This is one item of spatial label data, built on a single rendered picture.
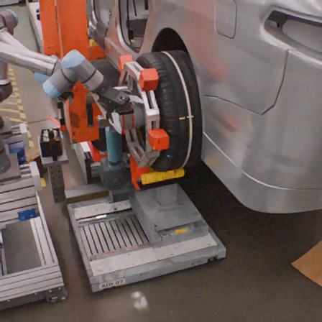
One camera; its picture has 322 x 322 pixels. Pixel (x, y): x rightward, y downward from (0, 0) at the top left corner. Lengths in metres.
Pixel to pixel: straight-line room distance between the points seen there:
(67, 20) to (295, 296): 2.05
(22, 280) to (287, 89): 1.57
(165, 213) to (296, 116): 1.32
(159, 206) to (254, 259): 0.68
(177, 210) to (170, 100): 0.83
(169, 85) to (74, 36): 0.76
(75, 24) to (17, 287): 1.50
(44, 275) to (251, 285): 1.16
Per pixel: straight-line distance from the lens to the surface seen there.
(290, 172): 1.48
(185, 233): 2.44
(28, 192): 1.93
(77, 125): 2.61
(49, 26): 4.38
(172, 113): 1.91
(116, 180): 2.62
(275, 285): 2.40
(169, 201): 2.50
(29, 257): 2.30
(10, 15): 2.23
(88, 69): 1.43
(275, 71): 1.35
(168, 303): 2.25
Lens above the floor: 1.73
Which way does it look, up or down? 30 degrees down
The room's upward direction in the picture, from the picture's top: straight up
